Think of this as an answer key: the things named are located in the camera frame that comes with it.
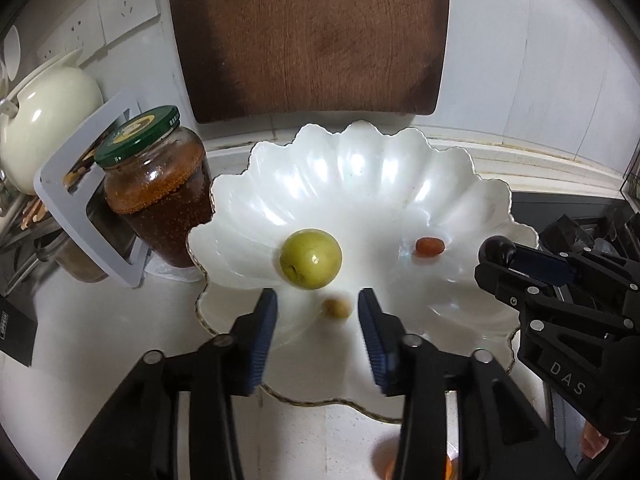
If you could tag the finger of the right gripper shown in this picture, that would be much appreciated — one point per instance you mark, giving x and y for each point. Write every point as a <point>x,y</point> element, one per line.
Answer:
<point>535,300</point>
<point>502,262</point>

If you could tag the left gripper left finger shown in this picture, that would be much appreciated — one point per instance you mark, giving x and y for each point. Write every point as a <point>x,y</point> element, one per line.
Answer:
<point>135,435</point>

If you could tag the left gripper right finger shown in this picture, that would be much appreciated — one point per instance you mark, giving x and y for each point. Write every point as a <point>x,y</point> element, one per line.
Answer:
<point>501,436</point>

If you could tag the red oblong jujube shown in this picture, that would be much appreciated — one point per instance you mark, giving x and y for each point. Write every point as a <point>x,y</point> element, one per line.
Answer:
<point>429,247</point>

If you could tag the small yellow-brown longan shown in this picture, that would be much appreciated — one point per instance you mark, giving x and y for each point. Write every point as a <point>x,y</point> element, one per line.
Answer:
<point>336,308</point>

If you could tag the green apple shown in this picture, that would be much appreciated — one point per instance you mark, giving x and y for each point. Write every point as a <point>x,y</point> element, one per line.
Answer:
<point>310,259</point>

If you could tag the person's right hand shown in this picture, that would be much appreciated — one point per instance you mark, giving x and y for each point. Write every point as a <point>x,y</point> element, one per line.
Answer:
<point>592,442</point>

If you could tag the black gas stove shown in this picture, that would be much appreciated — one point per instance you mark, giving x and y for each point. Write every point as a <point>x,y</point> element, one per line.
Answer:
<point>570,223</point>

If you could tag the orange tangerine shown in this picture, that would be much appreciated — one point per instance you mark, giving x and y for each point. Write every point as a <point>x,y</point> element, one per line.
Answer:
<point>383,457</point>

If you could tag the black knife block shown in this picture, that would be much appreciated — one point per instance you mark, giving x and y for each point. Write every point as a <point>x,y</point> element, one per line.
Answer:
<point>17,333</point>

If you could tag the white scalloped bowl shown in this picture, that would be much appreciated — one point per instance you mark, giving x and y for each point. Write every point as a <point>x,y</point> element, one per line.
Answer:
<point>376,195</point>

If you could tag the small glass spice jar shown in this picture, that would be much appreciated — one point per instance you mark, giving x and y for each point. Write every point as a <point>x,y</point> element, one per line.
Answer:
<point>78,264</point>

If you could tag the glass jar chili sauce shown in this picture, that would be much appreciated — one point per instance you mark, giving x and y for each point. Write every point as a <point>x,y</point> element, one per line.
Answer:
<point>157,179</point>

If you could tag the brown wooden cutting board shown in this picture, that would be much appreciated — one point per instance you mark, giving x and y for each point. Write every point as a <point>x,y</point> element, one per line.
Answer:
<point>243,58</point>

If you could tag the cream ceramic teapot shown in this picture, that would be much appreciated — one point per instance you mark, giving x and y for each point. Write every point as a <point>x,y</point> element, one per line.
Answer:
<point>41,113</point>

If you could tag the black wire condiment shelf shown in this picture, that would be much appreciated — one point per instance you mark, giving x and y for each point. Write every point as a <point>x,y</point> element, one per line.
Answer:
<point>631,180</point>

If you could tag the white wall socket panel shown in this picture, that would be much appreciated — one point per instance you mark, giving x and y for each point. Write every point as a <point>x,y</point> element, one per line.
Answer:
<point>94,25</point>

